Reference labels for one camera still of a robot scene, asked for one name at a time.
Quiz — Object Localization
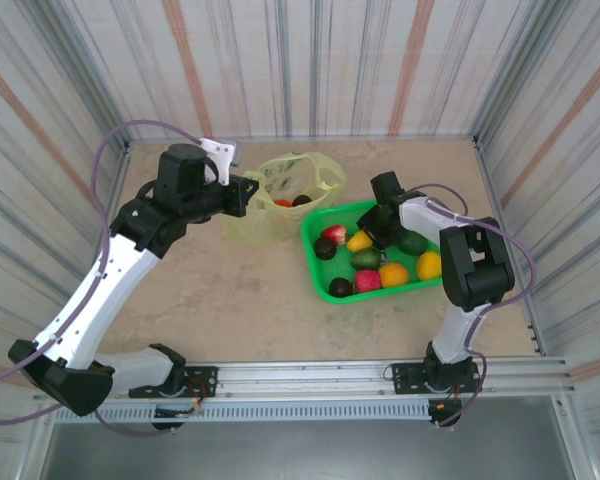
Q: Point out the red fake strawberry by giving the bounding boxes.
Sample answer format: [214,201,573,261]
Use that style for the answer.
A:
[321,224,350,246]

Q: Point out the round green fake fruit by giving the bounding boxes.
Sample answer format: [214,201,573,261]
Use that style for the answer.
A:
[397,232,429,256]

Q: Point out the green fake avocado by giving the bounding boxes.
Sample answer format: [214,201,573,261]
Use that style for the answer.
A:
[350,248,383,271]

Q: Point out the yellow fake lemon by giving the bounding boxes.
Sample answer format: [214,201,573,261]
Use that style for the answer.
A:
[415,250,444,281]

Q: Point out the orange fake orange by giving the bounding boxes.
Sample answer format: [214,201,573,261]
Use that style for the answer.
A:
[378,262,410,289]

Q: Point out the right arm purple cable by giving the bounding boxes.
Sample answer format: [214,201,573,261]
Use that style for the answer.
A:
[404,183,538,430]

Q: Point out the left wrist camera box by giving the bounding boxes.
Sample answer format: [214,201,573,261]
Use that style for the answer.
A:
[198,138,244,185]

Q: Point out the yellow fake mango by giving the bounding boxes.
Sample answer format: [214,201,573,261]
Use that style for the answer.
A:
[346,229,376,253]

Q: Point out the green plastic basket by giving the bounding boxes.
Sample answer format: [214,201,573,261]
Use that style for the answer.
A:
[299,199,444,305]

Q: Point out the aluminium table edge profile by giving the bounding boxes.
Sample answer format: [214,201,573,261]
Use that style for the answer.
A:
[107,141,133,211]
[472,134,547,356]

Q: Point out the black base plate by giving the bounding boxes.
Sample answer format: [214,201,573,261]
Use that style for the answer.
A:
[390,360,483,396]
[128,366,220,400]

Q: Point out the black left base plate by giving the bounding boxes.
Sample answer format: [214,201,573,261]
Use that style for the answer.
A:
[128,366,220,400]

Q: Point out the yellow avocado-print plastic bag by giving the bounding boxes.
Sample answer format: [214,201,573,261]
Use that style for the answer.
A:
[222,152,348,246]

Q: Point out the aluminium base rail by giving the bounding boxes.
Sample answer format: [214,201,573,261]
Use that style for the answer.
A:
[32,355,576,401]

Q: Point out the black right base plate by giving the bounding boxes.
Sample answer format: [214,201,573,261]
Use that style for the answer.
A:
[390,360,483,396]

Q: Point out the pink-red fake apple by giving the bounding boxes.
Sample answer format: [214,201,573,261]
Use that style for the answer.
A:
[353,269,383,294]

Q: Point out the slotted grey cable duct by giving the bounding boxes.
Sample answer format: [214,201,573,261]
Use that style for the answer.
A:
[52,402,431,425]

